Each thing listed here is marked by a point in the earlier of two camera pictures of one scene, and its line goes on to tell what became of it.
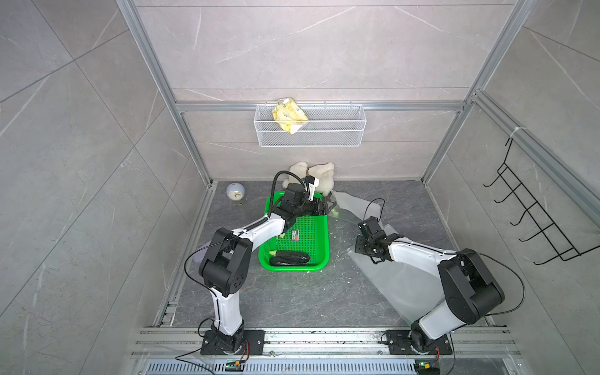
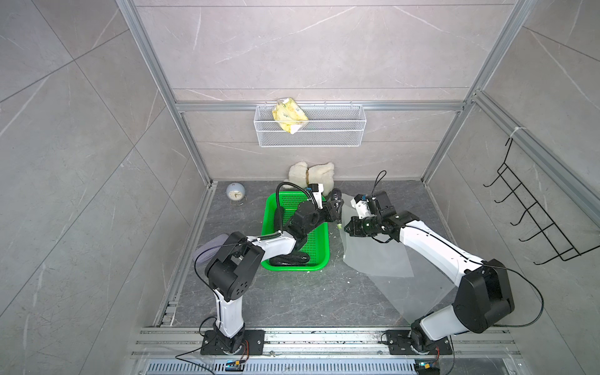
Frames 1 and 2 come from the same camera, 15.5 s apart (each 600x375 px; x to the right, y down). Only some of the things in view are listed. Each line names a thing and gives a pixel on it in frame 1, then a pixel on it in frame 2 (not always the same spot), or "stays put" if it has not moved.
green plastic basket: x=308 y=234 stays put
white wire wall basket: x=326 y=126 stays put
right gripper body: x=362 y=246 -> x=364 y=227
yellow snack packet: x=289 y=115 stays put
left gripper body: x=311 y=209 -> x=325 y=214
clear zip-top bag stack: x=411 y=294 stays put
